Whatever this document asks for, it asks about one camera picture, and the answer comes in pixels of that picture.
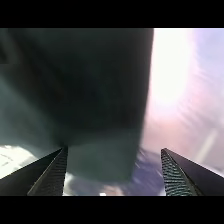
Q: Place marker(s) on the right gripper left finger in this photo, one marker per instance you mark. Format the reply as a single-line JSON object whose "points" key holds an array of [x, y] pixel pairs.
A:
{"points": [[36, 180]]}

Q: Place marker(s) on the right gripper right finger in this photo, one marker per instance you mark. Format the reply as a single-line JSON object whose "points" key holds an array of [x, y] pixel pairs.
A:
{"points": [[190, 178]]}

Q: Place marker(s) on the black garment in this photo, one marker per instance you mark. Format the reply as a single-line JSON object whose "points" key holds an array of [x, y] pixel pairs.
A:
{"points": [[86, 86]]}

